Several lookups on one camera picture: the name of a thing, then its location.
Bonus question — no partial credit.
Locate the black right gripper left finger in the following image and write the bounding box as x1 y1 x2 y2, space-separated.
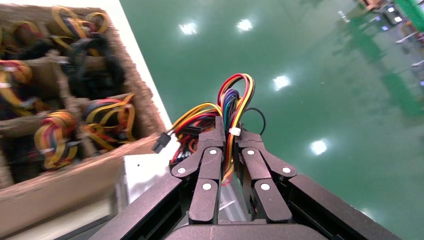
171 115 227 224

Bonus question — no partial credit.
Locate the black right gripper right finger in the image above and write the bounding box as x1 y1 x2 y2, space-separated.
234 129 297 223

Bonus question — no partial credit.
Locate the silver power supply with wires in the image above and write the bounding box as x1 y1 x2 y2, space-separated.
114 73 267 223

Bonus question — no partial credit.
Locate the brown cardboard divider box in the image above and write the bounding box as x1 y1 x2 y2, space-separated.
0 3 170 239

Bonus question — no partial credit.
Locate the coloured wire bundle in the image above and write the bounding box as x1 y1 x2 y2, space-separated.
33 110 81 170
82 93 137 152
0 21 45 58
0 59 34 117
49 5 111 38

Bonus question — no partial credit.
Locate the black cable bundle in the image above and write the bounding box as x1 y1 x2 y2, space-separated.
67 34 127 101

